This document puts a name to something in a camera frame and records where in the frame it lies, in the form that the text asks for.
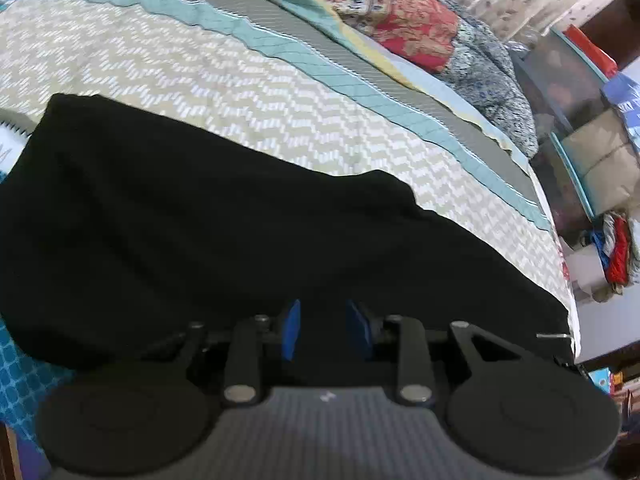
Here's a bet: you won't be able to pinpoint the red floral pillow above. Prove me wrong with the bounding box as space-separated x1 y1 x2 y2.
287 0 461 75

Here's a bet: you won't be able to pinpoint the pile of colourful clothes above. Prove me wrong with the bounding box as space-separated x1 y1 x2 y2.
582 210 640 296

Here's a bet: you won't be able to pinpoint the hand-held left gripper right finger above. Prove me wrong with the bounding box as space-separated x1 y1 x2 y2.
346 300 521 407

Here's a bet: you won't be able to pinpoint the black pants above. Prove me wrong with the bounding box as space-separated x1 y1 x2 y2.
0 92 575 367

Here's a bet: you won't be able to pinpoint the teal rimmed storage bin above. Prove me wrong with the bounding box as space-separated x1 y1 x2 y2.
510 27 623 233

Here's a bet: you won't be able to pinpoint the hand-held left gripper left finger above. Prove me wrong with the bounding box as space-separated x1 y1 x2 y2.
141 299 302 406

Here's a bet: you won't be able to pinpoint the zigzag patterned bed cover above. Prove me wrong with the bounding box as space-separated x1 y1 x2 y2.
0 0 581 480

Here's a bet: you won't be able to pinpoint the blue printed box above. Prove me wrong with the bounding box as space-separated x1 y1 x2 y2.
600 71 640 153

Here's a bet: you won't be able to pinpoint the beige cushion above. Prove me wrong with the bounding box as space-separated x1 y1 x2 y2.
562 107 640 218

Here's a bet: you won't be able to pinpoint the blue floral blanket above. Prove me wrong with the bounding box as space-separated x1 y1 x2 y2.
439 0 540 158

